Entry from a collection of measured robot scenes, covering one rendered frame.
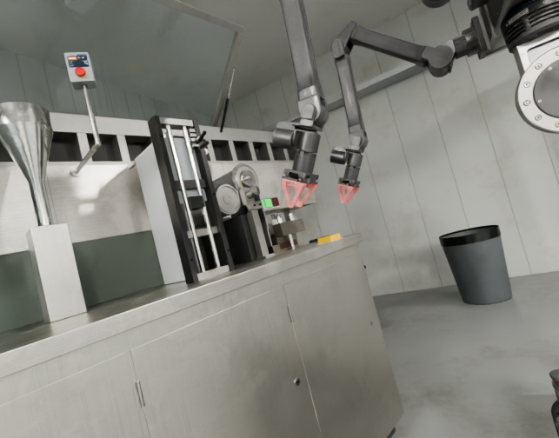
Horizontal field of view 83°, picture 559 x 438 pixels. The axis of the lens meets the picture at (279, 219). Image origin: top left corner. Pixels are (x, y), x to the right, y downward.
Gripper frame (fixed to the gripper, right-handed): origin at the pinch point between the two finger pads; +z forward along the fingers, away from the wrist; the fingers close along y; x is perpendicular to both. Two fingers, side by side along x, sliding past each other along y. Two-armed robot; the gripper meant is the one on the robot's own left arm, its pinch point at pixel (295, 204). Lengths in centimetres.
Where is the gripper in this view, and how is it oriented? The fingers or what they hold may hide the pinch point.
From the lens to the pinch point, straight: 88.8
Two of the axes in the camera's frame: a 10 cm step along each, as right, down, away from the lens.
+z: -2.0, 9.6, 1.8
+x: 8.7, 2.6, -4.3
